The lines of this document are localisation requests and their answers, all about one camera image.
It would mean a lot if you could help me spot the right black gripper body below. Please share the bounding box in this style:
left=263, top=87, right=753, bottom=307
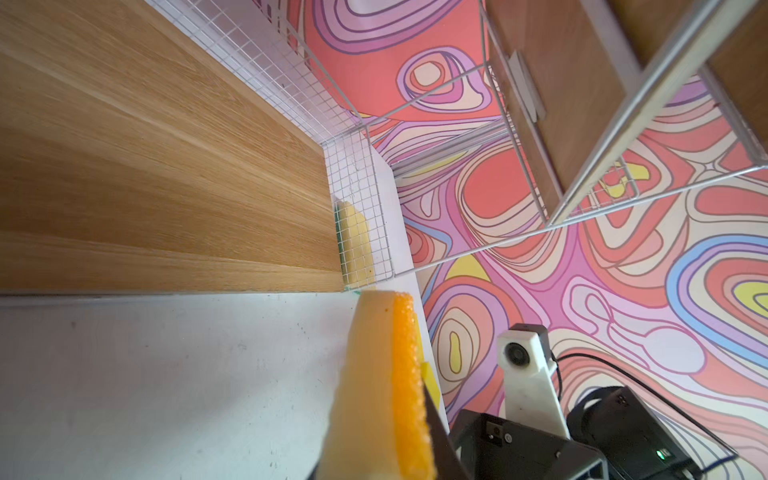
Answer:
left=449, top=410, right=609, bottom=479

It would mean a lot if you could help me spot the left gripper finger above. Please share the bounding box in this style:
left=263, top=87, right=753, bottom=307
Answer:
left=423, top=386, right=468, bottom=480

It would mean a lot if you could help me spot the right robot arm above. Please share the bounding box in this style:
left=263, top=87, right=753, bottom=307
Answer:
left=449, top=386, right=705, bottom=479

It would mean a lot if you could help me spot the yellow sponge beside shelf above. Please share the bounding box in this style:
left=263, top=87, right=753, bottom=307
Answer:
left=334, top=201, right=375, bottom=289

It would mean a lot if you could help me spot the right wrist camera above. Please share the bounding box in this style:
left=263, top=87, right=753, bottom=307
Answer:
left=496, top=323, right=570, bottom=439

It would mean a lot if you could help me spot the white wire wooden shelf rack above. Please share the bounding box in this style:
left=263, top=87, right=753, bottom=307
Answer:
left=0, top=0, right=768, bottom=296

